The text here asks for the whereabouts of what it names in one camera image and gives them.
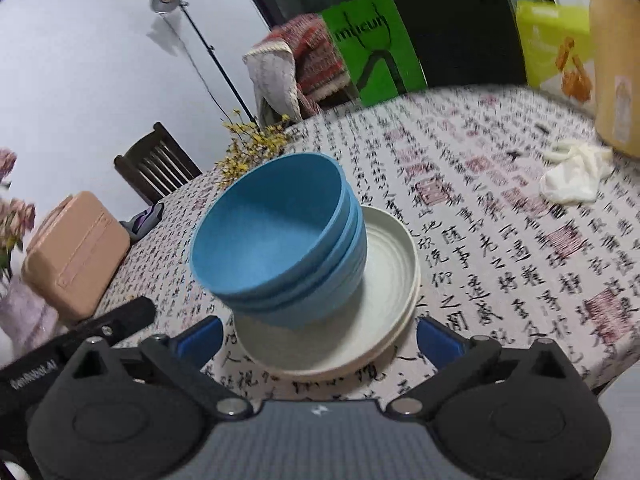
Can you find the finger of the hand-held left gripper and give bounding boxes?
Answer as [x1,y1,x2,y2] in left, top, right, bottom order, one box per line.
[67,296,156,348]

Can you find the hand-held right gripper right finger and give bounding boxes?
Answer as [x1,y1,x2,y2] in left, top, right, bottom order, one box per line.
[385,316,576,421]

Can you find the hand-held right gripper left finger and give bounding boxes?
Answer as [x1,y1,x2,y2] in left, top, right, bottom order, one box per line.
[65,316,253,420]

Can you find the blue bowl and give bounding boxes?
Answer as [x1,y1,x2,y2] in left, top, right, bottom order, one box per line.
[190,152,353,301]
[230,210,369,332]
[222,187,363,313]

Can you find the pale glass vase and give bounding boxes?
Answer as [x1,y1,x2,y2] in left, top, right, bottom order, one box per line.
[0,272,68,366]

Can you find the pink suitcase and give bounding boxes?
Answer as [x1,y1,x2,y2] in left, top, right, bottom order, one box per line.
[22,191,132,325]

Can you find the purple grey pouch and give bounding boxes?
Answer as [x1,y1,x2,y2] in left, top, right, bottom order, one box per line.
[119,202,165,241]

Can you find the dried pink flowers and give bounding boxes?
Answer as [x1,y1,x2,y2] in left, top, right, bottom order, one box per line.
[0,147,37,281]

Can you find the dark wooden chair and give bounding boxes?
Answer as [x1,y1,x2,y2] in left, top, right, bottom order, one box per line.
[114,121,203,202]

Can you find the yellow flower branch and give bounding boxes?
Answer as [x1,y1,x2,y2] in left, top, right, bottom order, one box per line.
[215,107,293,191]

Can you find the crumpled white glove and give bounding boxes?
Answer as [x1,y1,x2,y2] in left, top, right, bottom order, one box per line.
[539,139,615,206]

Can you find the green paper bag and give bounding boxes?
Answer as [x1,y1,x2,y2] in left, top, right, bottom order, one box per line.
[320,0,428,107]

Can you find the black paper bag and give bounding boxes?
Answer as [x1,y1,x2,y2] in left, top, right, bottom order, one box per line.
[387,0,531,92]

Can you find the yellow-green snack box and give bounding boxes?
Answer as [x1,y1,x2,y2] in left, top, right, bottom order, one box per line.
[515,0,598,106]

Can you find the yellow bottle with grey cap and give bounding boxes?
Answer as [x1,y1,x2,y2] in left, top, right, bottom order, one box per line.
[589,0,640,158]

